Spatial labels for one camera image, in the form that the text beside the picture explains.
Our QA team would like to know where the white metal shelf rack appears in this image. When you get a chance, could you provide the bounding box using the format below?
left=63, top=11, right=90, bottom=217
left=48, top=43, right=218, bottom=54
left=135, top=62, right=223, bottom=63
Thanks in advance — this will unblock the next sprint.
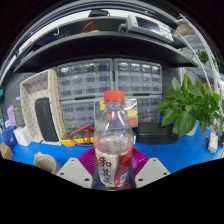
left=178, top=14, right=224, bottom=104

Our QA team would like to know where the grey small-parts drawer cabinet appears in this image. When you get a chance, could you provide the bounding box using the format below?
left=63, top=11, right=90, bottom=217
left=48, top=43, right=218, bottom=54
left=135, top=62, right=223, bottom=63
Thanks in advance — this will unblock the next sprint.
left=60, top=99, right=102, bottom=138
left=114, top=59, right=163, bottom=98
left=136, top=95, right=164, bottom=124
left=57, top=59, right=115, bottom=102

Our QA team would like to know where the black zip case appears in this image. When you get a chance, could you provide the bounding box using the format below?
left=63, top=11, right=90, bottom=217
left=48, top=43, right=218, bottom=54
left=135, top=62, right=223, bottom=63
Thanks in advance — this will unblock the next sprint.
left=34, top=97, right=61, bottom=143

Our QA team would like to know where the yellow multimeter with red leads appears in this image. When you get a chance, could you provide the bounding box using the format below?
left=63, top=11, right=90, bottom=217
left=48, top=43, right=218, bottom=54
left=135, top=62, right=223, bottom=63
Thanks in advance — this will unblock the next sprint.
left=61, top=124, right=97, bottom=148

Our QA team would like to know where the green potted plant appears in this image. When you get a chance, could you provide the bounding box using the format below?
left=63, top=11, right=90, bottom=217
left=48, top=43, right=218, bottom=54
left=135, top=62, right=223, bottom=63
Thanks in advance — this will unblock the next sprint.
left=156, top=74, right=222, bottom=140

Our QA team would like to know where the black wall shelf unit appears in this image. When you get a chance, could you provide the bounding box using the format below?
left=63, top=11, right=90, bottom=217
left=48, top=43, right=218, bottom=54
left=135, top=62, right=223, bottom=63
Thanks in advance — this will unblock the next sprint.
left=12, top=8, right=200, bottom=74

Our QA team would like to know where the brown cardboard box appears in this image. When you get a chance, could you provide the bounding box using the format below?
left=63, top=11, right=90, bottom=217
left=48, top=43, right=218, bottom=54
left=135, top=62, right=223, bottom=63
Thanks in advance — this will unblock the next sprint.
left=0, top=142, right=15, bottom=161

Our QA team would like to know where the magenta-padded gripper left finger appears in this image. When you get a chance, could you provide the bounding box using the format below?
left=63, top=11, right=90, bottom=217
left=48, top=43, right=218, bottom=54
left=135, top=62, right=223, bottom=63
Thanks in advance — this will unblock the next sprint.
left=55, top=148, right=98, bottom=190

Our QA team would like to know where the clear organizer with coloured parts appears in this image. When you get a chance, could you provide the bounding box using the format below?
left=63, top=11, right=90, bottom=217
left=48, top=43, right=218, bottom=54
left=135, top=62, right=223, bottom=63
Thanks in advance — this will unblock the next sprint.
left=99, top=97, right=139, bottom=128

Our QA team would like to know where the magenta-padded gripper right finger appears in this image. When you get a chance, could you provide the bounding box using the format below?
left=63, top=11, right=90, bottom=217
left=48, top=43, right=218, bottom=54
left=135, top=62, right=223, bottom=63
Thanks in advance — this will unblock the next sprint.
left=130, top=148, right=171, bottom=190

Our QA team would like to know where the dark grey flat box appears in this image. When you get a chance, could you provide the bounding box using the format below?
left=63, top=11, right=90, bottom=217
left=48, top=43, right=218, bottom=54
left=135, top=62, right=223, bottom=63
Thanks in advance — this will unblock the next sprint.
left=12, top=97, right=27, bottom=128

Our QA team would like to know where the grey and white mug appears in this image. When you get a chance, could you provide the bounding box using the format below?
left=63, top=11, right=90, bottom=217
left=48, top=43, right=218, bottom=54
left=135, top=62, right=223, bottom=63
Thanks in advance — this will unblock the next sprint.
left=33, top=151, right=62, bottom=175

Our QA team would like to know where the white power adapter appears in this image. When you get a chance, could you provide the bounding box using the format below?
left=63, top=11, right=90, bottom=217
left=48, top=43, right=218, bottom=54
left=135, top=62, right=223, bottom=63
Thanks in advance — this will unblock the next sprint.
left=207, top=131, right=220, bottom=155

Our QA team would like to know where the white perforated tray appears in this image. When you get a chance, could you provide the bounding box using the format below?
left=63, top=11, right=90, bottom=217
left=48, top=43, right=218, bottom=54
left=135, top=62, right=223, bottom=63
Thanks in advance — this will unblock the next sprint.
left=19, top=68, right=68, bottom=147

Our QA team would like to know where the clear red-capped drink bottle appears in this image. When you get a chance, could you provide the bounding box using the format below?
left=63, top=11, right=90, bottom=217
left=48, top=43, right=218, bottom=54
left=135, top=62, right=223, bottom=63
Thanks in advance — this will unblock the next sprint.
left=93, top=90, right=135, bottom=191

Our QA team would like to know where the plain black box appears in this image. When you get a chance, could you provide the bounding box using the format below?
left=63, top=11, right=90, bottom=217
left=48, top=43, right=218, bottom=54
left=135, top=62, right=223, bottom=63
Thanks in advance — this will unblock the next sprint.
left=136, top=121, right=180, bottom=145

